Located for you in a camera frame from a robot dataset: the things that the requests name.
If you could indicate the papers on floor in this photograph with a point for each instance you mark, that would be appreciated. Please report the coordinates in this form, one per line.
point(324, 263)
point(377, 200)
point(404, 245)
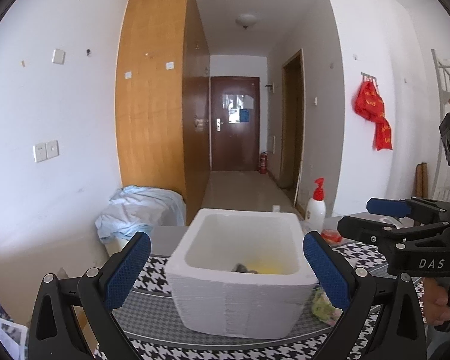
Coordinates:
point(13, 338)

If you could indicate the person's right hand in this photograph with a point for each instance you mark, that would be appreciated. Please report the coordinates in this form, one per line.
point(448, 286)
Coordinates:
point(435, 299)

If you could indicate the light blue crumpled bedsheet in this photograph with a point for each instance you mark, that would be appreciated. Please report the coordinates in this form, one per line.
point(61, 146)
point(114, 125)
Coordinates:
point(135, 209)

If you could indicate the grey object in box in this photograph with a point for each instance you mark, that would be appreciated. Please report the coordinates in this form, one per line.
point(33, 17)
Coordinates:
point(241, 268)

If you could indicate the side wooden door frame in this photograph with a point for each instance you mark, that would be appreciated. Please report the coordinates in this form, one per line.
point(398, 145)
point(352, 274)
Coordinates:
point(293, 119)

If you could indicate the white red pump bottle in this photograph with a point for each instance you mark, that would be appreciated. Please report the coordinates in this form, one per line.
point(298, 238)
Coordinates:
point(316, 208)

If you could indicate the ceiling lamp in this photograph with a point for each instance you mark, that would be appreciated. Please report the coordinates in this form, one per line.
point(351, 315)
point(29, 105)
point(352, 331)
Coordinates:
point(246, 21)

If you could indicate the brown wooden boards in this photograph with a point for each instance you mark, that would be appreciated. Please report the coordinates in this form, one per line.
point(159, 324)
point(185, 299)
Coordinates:
point(421, 180)

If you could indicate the white foam box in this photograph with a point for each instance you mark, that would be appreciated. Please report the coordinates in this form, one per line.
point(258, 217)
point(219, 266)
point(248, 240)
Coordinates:
point(240, 274)

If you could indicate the dark brown entrance door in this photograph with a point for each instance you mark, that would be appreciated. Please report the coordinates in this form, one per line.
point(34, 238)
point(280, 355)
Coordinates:
point(235, 123)

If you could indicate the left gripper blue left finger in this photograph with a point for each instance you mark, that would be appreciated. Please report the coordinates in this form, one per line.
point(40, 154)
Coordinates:
point(55, 332)

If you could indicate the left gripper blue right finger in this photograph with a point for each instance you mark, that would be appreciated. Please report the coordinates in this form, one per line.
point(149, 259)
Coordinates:
point(399, 329)

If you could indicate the white metal bunk bed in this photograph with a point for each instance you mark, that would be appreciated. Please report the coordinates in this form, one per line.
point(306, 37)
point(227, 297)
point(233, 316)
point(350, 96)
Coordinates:
point(439, 181)

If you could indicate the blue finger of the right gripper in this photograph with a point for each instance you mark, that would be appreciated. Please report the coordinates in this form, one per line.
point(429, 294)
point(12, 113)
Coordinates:
point(365, 230)
point(413, 208)

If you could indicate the white wall switch plate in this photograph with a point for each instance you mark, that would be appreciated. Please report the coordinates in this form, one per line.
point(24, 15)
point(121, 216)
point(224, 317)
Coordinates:
point(58, 56)

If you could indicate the red hanging bags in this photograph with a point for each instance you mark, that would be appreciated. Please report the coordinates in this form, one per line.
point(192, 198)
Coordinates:
point(370, 106)

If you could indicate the white wall socket pair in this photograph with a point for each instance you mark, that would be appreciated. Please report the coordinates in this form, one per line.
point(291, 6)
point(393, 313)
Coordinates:
point(45, 151)

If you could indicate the light wooden wardrobe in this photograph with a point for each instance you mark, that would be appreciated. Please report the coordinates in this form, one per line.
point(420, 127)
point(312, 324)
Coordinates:
point(161, 99)

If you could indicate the yellow object in box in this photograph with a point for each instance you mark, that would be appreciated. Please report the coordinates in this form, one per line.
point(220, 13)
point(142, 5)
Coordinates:
point(268, 266)

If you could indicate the red snack packet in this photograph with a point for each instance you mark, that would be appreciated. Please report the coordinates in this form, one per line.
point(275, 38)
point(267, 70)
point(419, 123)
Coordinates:
point(333, 237)

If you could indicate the red fire extinguisher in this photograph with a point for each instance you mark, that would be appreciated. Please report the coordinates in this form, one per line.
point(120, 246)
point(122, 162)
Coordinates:
point(263, 163)

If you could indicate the green floral tissue pack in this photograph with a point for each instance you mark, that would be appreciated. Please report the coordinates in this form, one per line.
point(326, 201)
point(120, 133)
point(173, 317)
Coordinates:
point(323, 310)

